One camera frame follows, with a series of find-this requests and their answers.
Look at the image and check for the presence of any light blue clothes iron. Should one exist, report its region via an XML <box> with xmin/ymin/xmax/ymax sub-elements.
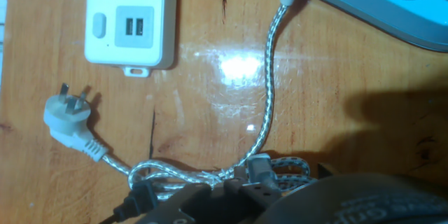
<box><xmin>278</xmin><ymin>0</ymin><xmax>448</xmax><ymax>53</ymax></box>

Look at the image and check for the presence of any braided iron cord white plug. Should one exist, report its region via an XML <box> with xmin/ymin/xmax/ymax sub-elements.
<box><xmin>42</xmin><ymin>0</ymin><xmax>318</xmax><ymax>200</ymax></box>

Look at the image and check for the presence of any white power strip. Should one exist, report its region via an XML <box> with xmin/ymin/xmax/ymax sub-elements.
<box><xmin>83</xmin><ymin>0</ymin><xmax>178</xmax><ymax>78</ymax></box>

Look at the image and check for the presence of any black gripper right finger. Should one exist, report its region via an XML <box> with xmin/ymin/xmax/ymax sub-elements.
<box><xmin>223</xmin><ymin>176</ymin><xmax>283</xmax><ymax>214</ymax></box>

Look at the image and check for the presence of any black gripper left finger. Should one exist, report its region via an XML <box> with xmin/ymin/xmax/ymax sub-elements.
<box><xmin>134</xmin><ymin>181</ymin><xmax>214</xmax><ymax>224</ymax></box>

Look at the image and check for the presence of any glossy wooden board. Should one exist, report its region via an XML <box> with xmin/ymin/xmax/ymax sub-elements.
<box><xmin>0</xmin><ymin>0</ymin><xmax>448</xmax><ymax>224</ymax></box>

